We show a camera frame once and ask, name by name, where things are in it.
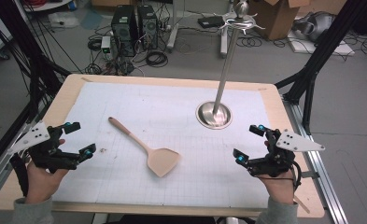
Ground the white grid mat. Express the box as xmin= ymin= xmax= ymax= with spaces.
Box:
xmin=51 ymin=81 xmax=271 ymax=209

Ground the thin wooden stick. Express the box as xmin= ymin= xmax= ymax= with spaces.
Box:
xmin=292 ymin=195 xmax=312 ymax=215

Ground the cardboard box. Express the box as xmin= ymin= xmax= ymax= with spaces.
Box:
xmin=233 ymin=0 xmax=314 ymax=42

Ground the black frame strut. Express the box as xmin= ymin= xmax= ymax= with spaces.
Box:
xmin=0 ymin=0 xmax=72 ymax=123
xmin=274 ymin=0 xmax=367 ymax=135

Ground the flat black device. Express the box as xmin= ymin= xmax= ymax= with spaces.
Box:
xmin=197 ymin=15 xmax=226 ymax=29

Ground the person's right hand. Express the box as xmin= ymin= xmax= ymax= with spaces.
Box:
xmin=255 ymin=172 xmax=298 ymax=205

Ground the coiled black cable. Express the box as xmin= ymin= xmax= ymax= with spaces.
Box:
xmin=145 ymin=49 xmax=169 ymax=68

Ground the wooden spatula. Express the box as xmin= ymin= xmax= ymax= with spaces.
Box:
xmin=107 ymin=116 xmax=182 ymax=178

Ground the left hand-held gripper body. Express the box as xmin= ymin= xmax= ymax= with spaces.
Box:
xmin=7 ymin=120 xmax=81 ymax=174

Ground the white stand leg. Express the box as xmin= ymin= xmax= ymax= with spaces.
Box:
xmin=219 ymin=26 xmax=230 ymax=59
xmin=165 ymin=0 xmax=186 ymax=53

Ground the steel utensil hanging stand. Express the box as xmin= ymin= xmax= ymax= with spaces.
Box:
xmin=195 ymin=0 xmax=266 ymax=131

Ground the small white box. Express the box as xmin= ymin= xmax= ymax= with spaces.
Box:
xmin=100 ymin=35 xmax=112 ymax=54

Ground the grey metal clip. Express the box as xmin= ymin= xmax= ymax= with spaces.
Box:
xmin=302 ymin=170 xmax=321 ymax=180

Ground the person's left hand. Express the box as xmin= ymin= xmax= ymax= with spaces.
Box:
xmin=25 ymin=161 xmax=69 ymax=204

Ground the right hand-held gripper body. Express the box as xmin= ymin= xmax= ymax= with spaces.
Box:
xmin=247 ymin=128 xmax=326 ymax=178

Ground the white flat board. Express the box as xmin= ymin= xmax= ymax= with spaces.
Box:
xmin=287 ymin=29 xmax=357 ymax=57

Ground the grey bag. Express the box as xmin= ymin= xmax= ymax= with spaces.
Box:
xmin=292 ymin=11 xmax=337 ymax=43

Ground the clear plastic bag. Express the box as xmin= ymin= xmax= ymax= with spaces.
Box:
xmin=48 ymin=11 xmax=80 ymax=29

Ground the black computer tower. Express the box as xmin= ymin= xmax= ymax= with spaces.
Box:
xmin=110 ymin=4 xmax=139 ymax=59
xmin=136 ymin=4 xmax=159 ymax=51

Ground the black wrist strap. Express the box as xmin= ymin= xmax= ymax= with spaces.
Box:
xmin=8 ymin=153 xmax=30 ymax=197

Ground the white round table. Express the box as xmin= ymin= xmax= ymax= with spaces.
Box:
xmin=21 ymin=0 xmax=74 ymax=13

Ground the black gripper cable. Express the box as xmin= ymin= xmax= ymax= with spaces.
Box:
xmin=290 ymin=161 xmax=303 ymax=191

